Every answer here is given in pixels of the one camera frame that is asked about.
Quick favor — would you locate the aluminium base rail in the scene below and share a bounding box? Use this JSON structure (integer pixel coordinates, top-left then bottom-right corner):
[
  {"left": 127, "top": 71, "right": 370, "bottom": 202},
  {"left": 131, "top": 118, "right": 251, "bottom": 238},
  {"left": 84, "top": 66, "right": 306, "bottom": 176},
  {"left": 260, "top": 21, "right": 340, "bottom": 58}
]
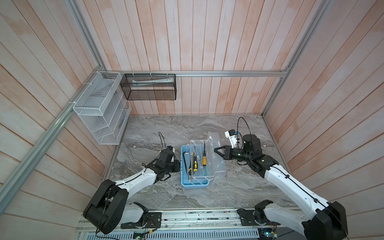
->
[{"left": 74, "top": 208, "right": 305, "bottom": 240}]

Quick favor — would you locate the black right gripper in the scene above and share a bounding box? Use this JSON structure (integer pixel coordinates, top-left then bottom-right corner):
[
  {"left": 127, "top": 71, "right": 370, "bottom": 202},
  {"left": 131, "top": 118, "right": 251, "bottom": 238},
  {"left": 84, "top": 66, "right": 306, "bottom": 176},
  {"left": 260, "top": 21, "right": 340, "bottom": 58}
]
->
[{"left": 213, "top": 145, "right": 251, "bottom": 163}]

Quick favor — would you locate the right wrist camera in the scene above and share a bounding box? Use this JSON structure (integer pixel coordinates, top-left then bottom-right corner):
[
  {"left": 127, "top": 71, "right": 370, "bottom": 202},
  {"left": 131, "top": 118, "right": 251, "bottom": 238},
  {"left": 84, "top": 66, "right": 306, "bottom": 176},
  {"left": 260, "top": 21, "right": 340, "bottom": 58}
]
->
[{"left": 225, "top": 129, "right": 240, "bottom": 148}]

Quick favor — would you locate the black yellow phillips screwdriver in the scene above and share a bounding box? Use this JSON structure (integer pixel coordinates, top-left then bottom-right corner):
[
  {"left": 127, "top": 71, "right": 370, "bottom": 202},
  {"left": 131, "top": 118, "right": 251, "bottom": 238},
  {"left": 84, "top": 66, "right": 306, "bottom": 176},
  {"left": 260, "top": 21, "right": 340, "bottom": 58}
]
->
[{"left": 192, "top": 152, "right": 198, "bottom": 172}]

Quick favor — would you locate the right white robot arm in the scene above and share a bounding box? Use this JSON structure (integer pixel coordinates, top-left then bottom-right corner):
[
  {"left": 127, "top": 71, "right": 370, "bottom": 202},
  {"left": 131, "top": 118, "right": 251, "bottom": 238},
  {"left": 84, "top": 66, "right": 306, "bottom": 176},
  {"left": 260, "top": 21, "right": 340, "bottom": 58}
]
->
[{"left": 214, "top": 130, "right": 349, "bottom": 240}]

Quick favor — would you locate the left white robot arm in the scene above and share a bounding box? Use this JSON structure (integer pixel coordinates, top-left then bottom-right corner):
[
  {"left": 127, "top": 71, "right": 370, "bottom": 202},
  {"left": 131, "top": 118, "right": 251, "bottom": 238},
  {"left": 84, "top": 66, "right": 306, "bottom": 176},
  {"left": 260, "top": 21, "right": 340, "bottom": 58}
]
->
[{"left": 83, "top": 146, "right": 181, "bottom": 235}]

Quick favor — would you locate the black wire mesh basket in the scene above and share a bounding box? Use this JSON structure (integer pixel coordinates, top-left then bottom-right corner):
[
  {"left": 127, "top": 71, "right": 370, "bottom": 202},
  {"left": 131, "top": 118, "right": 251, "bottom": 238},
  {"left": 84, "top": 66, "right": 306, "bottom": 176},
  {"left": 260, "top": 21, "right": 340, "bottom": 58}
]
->
[{"left": 120, "top": 73, "right": 177, "bottom": 101}]

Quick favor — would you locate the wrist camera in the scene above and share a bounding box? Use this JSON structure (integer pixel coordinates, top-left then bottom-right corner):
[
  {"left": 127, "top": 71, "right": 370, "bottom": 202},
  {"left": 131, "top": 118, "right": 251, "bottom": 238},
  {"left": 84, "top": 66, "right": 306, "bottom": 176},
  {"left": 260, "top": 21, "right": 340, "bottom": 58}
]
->
[
  {"left": 225, "top": 129, "right": 240, "bottom": 148},
  {"left": 167, "top": 146, "right": 176, "bottom": 153}
]

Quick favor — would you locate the aluminium frame rail right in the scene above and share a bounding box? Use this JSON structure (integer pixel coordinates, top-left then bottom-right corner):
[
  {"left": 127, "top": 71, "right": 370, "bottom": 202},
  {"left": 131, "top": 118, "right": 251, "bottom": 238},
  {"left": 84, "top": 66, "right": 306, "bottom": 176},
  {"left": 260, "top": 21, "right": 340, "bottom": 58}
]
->
[{"left": 261, "top": 1, "right": 334, "bottom": 119}]

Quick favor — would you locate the aluminium frame rail back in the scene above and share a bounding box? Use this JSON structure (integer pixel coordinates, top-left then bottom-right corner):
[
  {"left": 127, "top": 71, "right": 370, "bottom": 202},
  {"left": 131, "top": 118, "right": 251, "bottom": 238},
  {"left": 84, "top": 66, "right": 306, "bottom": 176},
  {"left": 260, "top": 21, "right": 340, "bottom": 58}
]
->
[{"left": 117, "top": 70, "right": 288, "bottom": 78}]

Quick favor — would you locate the blue plastic tool box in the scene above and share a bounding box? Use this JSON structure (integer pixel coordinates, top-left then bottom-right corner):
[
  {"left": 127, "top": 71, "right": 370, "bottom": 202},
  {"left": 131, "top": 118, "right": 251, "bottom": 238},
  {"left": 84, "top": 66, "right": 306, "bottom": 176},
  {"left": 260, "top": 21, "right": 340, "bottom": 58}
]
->
[{"left": 181, "top": 132, "right": 227, "bottom": 190}]

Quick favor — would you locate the aluminium frame rail left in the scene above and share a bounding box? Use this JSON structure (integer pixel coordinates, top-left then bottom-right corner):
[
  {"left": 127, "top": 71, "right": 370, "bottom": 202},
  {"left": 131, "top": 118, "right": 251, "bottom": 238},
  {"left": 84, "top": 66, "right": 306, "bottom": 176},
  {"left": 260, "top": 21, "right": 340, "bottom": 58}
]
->
[{"left": 1, "top": 1, "right": 110, "bottom": 218}]

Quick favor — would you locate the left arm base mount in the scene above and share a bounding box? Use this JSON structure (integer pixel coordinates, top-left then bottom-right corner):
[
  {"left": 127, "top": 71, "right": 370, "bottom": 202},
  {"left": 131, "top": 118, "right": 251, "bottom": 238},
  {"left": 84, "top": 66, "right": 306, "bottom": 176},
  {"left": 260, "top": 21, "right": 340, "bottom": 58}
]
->
[{"left": 121, "top": 212, "right": 162, "bottom": 230}]

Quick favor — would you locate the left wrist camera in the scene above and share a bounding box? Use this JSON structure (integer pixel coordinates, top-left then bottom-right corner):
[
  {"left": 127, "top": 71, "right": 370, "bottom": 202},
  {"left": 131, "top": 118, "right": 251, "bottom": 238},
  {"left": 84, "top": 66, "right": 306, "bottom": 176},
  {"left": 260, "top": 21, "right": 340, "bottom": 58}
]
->
[{"left": 167, "top": 146, "right": 176, "bottom": 153}]

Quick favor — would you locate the white wire mesh shelf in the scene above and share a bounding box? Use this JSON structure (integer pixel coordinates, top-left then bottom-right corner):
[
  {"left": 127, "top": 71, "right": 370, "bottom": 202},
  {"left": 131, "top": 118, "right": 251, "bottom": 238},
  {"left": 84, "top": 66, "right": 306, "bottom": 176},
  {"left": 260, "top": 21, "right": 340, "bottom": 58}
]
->
[{"left": 73, "top": 72, "right": 132, "bottom": 145}]

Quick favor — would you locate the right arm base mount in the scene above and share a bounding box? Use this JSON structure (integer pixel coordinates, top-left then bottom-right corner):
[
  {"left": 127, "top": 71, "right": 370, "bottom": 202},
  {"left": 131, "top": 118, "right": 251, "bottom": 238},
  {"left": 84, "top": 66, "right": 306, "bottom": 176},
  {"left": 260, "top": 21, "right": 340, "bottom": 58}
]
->
[{"left": 237, "top": 209, "right": 280, "bottom": 226}]

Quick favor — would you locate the aluminium frame rail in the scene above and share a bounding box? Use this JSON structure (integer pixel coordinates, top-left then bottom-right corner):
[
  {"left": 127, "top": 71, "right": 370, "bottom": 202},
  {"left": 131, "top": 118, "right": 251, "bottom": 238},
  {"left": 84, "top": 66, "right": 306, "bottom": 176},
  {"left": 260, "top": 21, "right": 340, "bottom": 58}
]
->
[
  {"left": 1, "top": 1, "right": 110, "bottom": 218},
  {"left": 117, "top": 70, "right": 288, "bottom": 78},
  {"left": 261, "top": 1, "right": 334, "bottom": 119}
]

